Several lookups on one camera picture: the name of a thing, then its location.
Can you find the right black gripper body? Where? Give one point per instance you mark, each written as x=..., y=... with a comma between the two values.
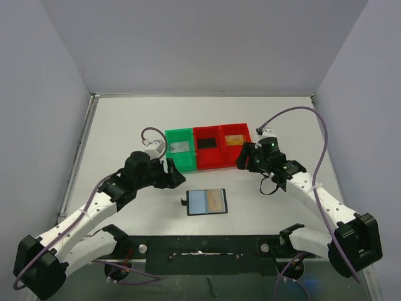
x=247, y=157

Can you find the silver card in bin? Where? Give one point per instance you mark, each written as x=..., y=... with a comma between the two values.
x=177, y=147

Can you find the gold card in bin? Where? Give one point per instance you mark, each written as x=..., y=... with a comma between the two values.
x=234, y=140

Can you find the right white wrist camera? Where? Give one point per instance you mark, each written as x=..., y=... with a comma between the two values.
x=265, y=132

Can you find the green plastic bin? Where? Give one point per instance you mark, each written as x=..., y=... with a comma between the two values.
x=184, y=161

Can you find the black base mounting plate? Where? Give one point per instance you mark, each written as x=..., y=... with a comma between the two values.
x=203, y=255

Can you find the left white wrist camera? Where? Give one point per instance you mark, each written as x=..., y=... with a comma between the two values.
x=155, y=149

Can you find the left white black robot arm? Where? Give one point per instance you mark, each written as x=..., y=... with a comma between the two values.
x=43, y=263

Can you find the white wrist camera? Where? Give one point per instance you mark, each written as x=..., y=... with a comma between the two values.
x=265, y=132
x=155, y=149

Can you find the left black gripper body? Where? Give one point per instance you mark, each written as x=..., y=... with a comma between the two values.
x=167, y=175

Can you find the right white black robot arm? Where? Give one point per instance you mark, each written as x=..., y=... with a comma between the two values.
x=350, y=240

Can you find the red plastic bin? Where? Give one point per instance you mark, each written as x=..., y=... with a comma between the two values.
x=231, y=153
x=209, y=158

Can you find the black card in bin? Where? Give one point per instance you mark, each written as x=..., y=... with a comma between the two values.
x=207, y=143

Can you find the black leather card holder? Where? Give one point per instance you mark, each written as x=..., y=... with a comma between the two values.
x=196, y=202

